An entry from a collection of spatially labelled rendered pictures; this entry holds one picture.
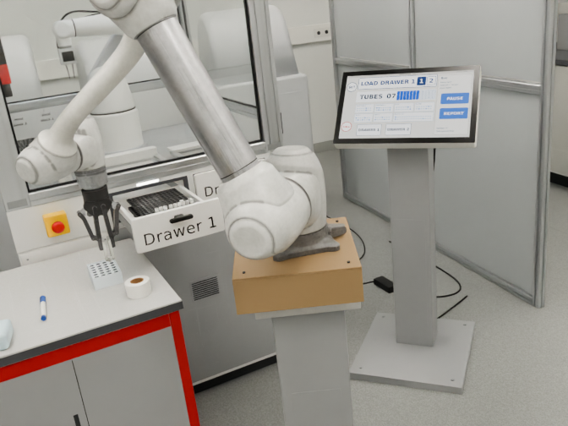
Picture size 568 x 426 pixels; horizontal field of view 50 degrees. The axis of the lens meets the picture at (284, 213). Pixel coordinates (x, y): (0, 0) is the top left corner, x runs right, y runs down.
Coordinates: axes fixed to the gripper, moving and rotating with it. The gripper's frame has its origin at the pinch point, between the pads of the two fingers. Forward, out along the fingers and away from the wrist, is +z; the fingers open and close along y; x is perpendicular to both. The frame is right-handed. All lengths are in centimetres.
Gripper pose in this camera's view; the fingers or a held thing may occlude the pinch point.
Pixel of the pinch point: (107, 248)
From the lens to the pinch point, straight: 196.7
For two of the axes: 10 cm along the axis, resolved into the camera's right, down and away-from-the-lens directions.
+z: 1.0, 9.3, 3.4
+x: 4.2, 2.7, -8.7
